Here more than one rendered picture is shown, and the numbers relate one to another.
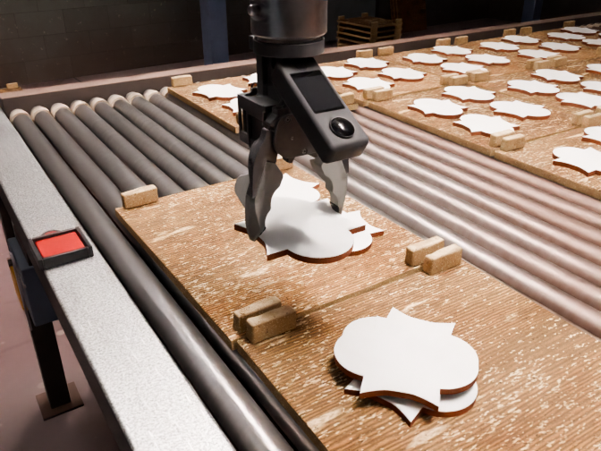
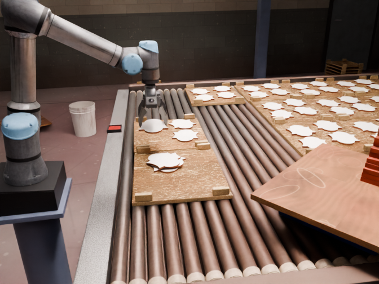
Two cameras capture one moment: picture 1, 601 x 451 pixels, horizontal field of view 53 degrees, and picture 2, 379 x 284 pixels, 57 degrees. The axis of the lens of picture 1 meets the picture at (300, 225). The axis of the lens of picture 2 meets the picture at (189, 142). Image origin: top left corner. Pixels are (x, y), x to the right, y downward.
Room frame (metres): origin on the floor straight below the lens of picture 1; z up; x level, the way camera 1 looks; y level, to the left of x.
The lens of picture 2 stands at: (-0.63, -0.77, 1.59)
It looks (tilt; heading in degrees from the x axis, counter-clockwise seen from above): 23 degrees down; 26
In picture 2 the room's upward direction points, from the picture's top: 1 degrees counter-clockwise
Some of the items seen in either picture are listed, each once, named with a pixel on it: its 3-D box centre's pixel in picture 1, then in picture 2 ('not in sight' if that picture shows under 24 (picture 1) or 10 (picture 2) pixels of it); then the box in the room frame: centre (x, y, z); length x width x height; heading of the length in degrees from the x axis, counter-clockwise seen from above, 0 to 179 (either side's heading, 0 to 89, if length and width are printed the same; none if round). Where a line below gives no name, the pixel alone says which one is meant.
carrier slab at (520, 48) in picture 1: (529, 46); (361, 85); (2.15, -0.80, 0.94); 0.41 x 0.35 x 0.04; 34
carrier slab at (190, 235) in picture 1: (270, 234); (168, 134); (0.81, 0.05, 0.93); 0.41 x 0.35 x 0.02; 34
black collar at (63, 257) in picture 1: (60, 247); (114, 128); (0.78, 0.36, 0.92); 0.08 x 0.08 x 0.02; 33
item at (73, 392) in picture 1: (31, 287); not in sight; (1.41, 0.76, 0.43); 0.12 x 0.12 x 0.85; 33
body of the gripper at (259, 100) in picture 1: (285, 96); (151, 92); (0.62, 0.02, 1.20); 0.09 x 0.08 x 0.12; 32
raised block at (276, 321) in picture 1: (271, 323); (143, 150); (0.56, 0.03, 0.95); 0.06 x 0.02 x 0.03; 122
